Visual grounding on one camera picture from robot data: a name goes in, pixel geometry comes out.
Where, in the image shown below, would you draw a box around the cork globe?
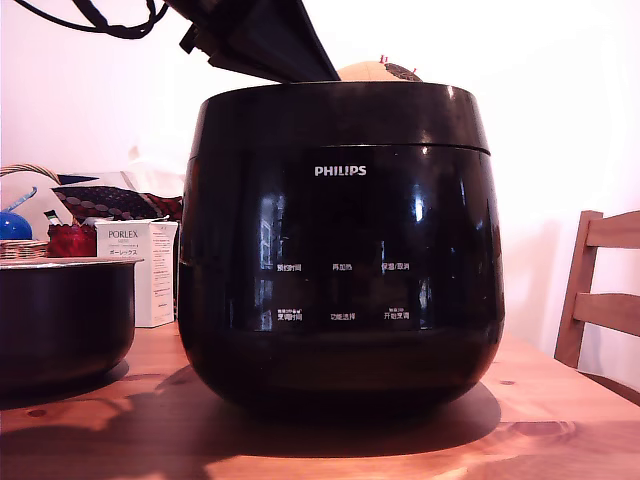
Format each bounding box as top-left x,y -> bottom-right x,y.
335,54 -> 425,84

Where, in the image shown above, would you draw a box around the blue ribbon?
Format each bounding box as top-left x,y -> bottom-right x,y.
2,186 -> 39,214

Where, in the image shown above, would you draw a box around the black cable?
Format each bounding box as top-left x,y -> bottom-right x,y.
13,0 -> 172,39
73,0 -> 159,24

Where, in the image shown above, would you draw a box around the black Philips rice cooker body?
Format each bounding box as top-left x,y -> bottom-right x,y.
177,143 -> 506,417

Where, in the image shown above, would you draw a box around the wooden chair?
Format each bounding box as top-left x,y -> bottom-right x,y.
553,209 -> 640,401

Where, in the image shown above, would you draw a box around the black rice cooker lid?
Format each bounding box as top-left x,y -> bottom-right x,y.
195,82 -> 491,151

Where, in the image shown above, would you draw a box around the wicker basket with handle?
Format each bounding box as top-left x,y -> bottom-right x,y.
0,162 -> 62,261

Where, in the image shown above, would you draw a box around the white Porlex carton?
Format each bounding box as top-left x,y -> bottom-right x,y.
94,218 -> 180,329

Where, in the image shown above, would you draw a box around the blue ball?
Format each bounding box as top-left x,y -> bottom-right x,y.
0,210 -> 34,242

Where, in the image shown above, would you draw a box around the rice cooker inner pot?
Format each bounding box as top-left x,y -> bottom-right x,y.
0,257 -> 146,397

